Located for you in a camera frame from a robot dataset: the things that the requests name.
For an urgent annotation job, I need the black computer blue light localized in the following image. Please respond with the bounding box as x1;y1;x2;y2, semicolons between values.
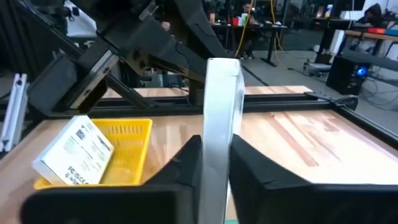
325;55;371;96

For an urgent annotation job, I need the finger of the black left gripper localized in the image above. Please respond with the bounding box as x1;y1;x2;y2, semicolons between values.
174;0;234;59
102;15;208;83

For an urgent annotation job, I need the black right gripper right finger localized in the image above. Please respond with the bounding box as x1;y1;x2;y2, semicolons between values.
229;134;398;224

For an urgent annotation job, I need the silver aluminium extrusion bar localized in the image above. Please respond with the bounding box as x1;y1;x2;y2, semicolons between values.
0;73;29;153

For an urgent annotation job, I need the yellow hanging cable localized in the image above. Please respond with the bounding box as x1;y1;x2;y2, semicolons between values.
234;0;280;58

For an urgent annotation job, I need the yellow slotted plastic basket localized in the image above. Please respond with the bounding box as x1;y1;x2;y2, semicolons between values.
33;118;154;190

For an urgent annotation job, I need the black background table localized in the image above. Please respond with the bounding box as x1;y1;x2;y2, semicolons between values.
211;23;289;68

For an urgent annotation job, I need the person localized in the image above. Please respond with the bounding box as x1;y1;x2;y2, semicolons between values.
239;2;261;60
357;2;386;27

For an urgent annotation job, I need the wooden top desk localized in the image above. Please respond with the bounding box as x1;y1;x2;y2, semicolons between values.
341;29;398;63

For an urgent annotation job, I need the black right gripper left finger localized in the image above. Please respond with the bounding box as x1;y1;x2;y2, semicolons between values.
20;134;203;224

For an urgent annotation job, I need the white cardboard product box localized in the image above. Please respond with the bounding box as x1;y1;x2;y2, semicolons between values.
198;57;246;224
30;114;115;186

